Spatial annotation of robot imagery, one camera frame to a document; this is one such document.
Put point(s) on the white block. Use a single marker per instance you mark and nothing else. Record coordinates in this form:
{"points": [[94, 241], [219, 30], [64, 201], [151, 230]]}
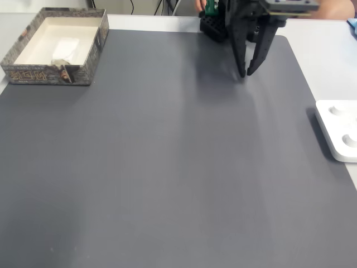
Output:
{"points": [[65, 48]]}

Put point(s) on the patterned cardboard box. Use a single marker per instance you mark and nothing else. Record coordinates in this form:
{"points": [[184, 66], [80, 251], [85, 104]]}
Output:
{"points": [[50, 74]]}

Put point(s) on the person's hand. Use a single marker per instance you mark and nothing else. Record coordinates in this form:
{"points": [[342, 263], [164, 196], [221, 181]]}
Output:
{"points": [[200, 5]]}

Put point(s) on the green circuit board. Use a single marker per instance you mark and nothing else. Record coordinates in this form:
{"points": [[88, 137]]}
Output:
{"points": [[210, 7]]}

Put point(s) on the blue object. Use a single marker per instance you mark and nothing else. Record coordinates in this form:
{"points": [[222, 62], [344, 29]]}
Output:
{"points": [[353, 26]]}

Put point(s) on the white tray with round recesses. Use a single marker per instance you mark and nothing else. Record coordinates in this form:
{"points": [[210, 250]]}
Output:
{"points": [[338, 127]]}

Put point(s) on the gray table mat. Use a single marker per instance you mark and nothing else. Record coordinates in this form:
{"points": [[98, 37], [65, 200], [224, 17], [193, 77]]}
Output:
{"points": [[156, 173]]}

